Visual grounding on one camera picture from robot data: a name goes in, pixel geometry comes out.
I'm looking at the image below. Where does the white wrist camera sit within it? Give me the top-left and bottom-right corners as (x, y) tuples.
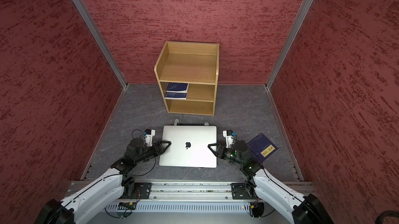
(143, 129), (155, 147)
(222, 130), (236, 148)

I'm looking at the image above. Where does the aluminium corner post left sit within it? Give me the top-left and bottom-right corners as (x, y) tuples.
(72, 0), (128, 90)

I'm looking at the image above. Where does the black laptop stand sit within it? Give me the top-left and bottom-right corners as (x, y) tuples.
(174, 119), (210, 126)

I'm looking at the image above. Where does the black cable corner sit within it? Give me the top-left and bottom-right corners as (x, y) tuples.
(375, 210), (399, 224)

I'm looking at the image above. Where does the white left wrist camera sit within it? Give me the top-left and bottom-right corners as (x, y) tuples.
(143, 129), (155, 147)

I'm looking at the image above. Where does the blue book upper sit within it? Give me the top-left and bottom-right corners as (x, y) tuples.
(166, 82), (189, 93)

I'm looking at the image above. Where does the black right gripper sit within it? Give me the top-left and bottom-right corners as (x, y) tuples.
(207, 144), (243, 166)

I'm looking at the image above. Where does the blue book lower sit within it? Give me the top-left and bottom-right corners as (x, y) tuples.
(165, 92), (187, 100)

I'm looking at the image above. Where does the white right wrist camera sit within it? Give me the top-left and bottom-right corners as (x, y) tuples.
(222, 130), (236, 148)

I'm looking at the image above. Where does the aluminium corner post right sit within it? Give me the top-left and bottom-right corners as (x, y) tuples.
(266, 0), (314, 91)

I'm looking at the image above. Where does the silver laptop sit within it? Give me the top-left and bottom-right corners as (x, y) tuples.
(159, 125), (217, 168)

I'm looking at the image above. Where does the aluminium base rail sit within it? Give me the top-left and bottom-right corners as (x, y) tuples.
(66, 178), (315, 214)

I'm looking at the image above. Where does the aluminium corner post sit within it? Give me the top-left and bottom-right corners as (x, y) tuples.
(72, 0), (128, 90)
(266, 0), (314, 91)

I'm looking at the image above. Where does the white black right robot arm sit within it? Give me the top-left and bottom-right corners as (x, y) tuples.
(208, 140), (333, 224)

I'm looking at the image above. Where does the wooden shelf unit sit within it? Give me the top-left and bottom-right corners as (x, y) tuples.
(154, 41), (220, 116)

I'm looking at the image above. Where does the blue book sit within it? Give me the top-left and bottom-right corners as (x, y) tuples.
(166, 82), (189, 93)
(165, 92), (187, 100)

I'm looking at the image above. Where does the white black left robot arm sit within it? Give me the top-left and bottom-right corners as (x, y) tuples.
(35, 138), (171, 224)

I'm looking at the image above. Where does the blue booklet yellow label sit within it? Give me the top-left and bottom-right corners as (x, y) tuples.
(247, 133), (278, 163)

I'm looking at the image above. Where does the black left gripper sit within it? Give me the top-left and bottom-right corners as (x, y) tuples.
(135, 141), (171, 164)

